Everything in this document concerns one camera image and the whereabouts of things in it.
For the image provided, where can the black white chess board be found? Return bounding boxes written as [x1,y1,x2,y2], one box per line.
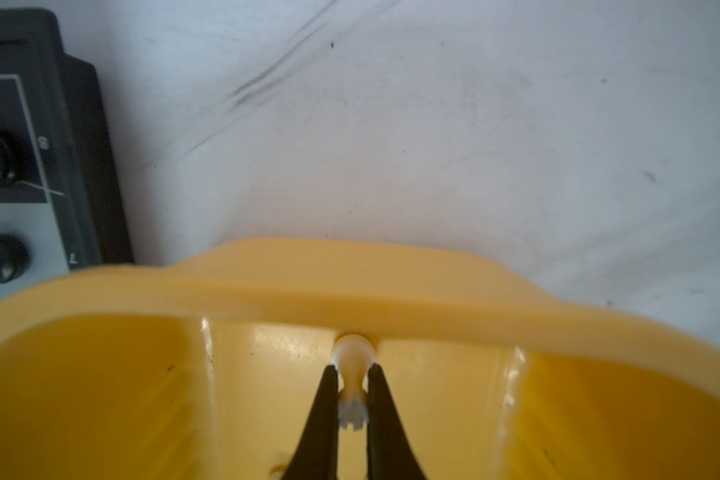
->
[0,8,133,301]

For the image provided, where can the black pawn near corner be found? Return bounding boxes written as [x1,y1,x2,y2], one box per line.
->
[0,234,31,284]

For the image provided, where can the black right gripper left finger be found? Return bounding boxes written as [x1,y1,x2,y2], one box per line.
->
[282,365,339,480]

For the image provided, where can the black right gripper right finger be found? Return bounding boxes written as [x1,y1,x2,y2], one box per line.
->
[366,363,426,480]

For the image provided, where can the yellow plastic bin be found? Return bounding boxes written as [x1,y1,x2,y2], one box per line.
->
[0,239,720,479]

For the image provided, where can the white rook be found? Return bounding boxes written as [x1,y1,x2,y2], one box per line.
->
[331,334,376,431]

